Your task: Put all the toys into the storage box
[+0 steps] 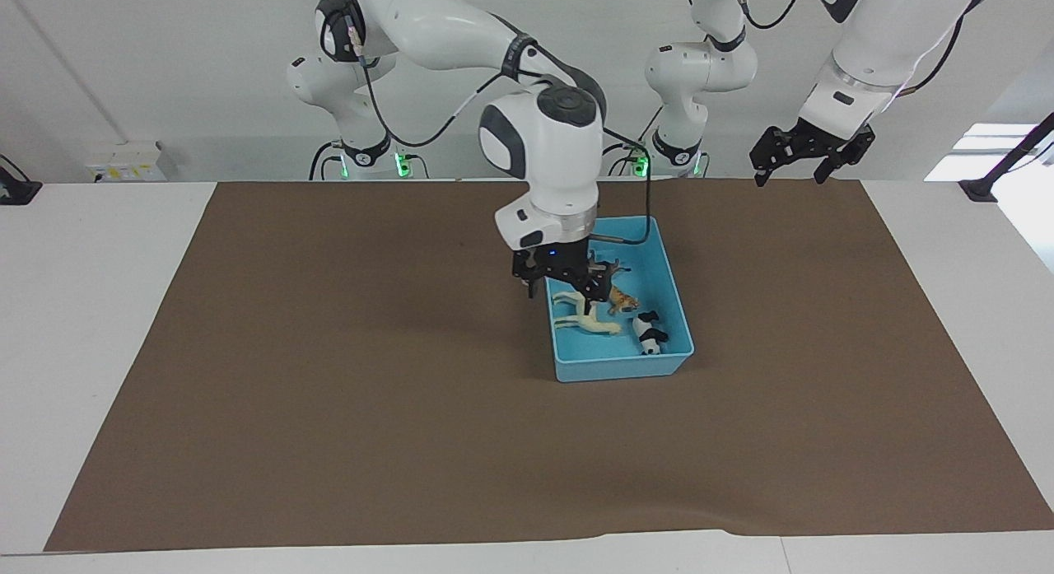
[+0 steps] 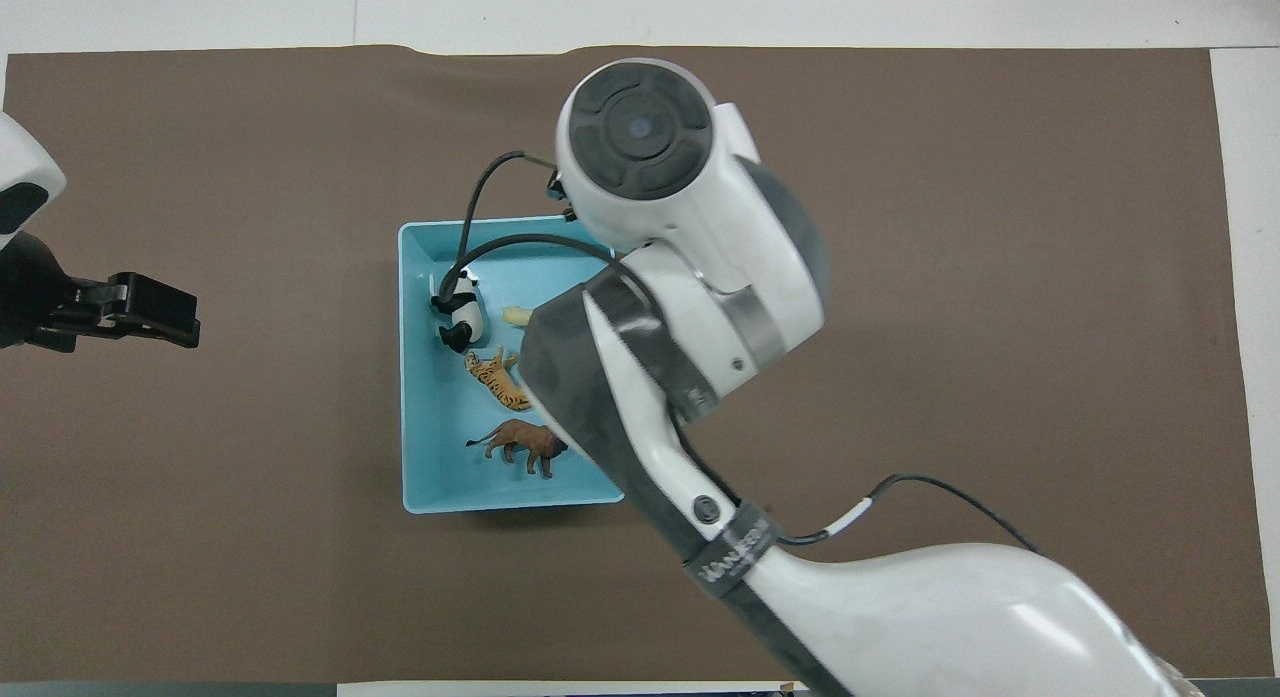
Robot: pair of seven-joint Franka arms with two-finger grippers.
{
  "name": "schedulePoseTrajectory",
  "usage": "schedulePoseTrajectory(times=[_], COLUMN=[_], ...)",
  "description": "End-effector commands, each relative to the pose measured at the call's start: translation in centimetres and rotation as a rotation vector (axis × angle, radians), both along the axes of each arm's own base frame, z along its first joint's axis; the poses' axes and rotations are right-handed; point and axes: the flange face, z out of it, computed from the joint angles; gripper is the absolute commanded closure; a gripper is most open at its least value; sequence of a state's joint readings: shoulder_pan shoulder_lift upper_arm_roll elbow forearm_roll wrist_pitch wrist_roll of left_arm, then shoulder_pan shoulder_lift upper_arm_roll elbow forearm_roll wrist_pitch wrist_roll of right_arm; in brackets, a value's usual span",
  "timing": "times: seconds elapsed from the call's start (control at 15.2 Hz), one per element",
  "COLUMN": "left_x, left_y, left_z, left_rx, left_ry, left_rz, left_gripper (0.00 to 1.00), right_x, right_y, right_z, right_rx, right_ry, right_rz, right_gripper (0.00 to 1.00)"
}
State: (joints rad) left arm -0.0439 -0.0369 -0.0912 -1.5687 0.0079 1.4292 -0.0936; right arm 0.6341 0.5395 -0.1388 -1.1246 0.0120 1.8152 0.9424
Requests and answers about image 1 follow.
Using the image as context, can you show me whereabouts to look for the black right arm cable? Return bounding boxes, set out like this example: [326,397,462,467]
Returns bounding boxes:
[349,18,657,247]

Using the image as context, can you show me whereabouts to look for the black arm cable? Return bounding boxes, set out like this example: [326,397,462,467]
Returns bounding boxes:
[349,18,657,247]
[733,0,966,99]

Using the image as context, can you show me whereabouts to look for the cream white horse toy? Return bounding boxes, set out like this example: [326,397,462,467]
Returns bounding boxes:
[551,289,623,337]

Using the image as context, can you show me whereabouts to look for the white power strip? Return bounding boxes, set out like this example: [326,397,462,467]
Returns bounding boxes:
[85,141,166,183]

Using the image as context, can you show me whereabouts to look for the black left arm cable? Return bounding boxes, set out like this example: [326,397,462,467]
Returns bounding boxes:
[733,0,966,99]

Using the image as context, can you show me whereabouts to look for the black slanted stand pole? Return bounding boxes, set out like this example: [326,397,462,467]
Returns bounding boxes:
[959,111,1054,203]

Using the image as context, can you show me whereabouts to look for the black base cable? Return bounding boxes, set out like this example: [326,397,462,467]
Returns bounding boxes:
[308,140,342,181]
[601,105,665,178]

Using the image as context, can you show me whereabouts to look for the black left base cable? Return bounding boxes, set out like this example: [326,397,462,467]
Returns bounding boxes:
[601,105,665,178]

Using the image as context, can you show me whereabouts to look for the brown table mat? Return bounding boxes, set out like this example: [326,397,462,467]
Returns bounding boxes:
[44,179,1054,553]

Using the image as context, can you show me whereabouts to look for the black white panda toy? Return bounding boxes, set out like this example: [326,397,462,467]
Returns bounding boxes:
[631,310,670,357]

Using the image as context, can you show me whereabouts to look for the small black table clamp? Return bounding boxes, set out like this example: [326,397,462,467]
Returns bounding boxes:
[0,154,43,207]

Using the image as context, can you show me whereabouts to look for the black right base cable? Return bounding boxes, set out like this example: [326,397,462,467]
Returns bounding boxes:
[308,140,342,181]

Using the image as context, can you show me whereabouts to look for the light blue storage box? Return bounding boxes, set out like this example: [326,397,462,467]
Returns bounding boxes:
[539,216,695,384]

